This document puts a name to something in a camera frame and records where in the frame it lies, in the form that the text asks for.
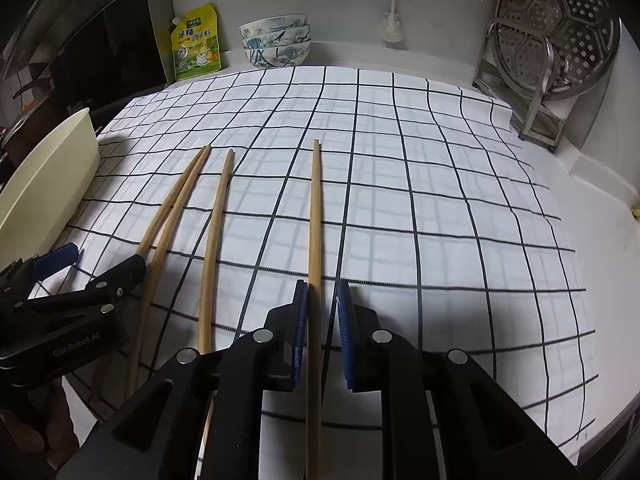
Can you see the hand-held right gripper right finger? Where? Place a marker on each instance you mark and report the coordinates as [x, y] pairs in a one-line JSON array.
[[345, 335]]

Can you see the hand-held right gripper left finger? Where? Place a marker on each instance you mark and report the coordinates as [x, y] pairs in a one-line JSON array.
[[300, 335]]

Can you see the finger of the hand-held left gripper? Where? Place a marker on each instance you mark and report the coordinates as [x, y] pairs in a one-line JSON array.
[[122, 277], [55, 260]]

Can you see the long wooden chopstick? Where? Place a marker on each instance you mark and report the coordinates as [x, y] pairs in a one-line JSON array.
[[153, 231], [315, 220], [215, 240], [152, 267]]

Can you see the cream plastic basin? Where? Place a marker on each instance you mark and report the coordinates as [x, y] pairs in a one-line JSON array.
[[45, 185]]

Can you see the person's left hand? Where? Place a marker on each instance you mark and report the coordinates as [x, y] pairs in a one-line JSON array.
[[60, 420]]

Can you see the white black checked tablecloth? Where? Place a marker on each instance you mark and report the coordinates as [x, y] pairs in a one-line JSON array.
[[400, 210]]

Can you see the black kitchen appliance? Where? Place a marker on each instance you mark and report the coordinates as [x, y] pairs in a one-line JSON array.
[[100, 45]]

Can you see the yellow seasoning pouch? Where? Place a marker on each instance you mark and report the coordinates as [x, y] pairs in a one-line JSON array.
[[195, 50]]

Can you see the floral ceramic bowl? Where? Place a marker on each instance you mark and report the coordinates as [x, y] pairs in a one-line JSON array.
[[274, 25], [277, 57], [276, 42]]

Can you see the metal rack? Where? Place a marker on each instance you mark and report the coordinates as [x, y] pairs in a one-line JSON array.
[[530, 115]]

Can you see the white dish brush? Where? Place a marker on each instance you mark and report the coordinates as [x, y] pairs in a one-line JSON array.
[[392, 27]]

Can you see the perforated metal steamer plate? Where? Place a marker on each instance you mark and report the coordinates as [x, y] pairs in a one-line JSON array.
[[575, 25]]

